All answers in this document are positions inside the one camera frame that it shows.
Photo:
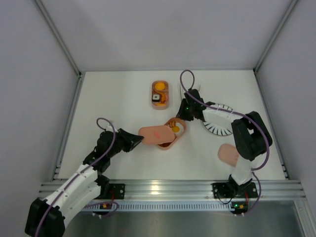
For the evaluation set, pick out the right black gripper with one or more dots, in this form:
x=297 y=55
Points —
x=184 y=112

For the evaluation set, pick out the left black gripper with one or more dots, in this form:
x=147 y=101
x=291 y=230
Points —
x=124 y=140

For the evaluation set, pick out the pink lunch box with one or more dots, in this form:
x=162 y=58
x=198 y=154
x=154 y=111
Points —
x=153 y=91
x=178 y=120

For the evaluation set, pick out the pink box lid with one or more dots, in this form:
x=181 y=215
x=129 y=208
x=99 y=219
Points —
x=155 y=135
x=228 y=154

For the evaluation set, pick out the white fried egg toy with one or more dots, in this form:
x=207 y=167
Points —
x=178 y=129

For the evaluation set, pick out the small brown toy meat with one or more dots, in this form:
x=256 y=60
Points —
x=172 y=124

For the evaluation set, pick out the striped round plate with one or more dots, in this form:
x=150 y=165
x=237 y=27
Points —
x=215 y=128

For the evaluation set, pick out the brown toy sausage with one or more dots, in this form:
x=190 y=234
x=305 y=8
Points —
x=165 y=144

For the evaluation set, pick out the black white sushi roll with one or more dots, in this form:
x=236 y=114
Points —
x=156 y=97

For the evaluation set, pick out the orange round toy food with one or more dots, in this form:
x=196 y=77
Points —
x=160 y=86

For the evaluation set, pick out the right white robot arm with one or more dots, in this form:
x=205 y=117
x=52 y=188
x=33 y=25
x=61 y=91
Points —
x=251 y=137

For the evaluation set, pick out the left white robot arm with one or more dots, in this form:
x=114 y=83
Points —
x=49 y=217

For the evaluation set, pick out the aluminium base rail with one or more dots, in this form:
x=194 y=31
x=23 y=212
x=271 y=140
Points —
x=203 y=190

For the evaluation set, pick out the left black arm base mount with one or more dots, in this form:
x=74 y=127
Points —
x=112 y=191

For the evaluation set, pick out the grey slotted cable duct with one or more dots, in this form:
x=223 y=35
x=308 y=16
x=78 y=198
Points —
x=143 y=206

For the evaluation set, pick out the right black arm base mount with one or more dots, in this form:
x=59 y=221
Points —
x=229 y=190

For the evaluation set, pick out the left aluminium frame post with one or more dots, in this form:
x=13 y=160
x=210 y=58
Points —
x=39 y=5

